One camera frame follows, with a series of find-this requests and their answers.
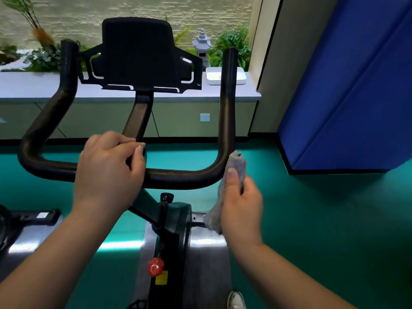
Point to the person's right forearm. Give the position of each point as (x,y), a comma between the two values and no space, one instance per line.
(280,279)

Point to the person's right hand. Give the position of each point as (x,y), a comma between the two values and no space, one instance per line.
(243,218)

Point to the variegated leaf plant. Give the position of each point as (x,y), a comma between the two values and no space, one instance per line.
(43,59)

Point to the grey cleaning cloth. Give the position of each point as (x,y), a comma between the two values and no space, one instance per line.
(236,161)

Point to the blue wall pad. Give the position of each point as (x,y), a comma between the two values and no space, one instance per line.
(347,93)

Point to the person's left forearm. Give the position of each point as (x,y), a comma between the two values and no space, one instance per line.
(48,270)

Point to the patch of white pebbles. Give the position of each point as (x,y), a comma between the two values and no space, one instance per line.
(16,64)

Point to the large bushy fern plant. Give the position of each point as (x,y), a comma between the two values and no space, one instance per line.
(231,38)

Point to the black exercise bike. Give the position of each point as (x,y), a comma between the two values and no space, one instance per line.
(209,270)
(25,247)

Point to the grey stone pagoda lantern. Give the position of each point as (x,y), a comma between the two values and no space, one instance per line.
(202,45)

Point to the black tablet holder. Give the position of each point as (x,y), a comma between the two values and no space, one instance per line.
(138,51)

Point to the person's left hand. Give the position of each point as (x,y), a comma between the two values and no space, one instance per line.
(106,180)

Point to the small leafy green plant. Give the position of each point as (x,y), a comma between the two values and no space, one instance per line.
(8,53)

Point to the red round knob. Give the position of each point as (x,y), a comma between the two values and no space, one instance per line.
(155,267)

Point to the white plastic tray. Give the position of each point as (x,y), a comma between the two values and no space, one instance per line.
(212,77)

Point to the tall thin stemmed fern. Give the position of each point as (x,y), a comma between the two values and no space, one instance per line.
(43,36)

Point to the white sneaker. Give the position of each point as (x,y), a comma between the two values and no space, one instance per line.
(236,300)

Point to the slim green fern plant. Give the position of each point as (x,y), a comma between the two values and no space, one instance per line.
(182,35)

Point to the pale square wall socket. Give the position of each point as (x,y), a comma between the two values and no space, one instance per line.
(205,117)

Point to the long cabinet with grey top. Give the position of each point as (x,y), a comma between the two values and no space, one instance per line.
(180,120)

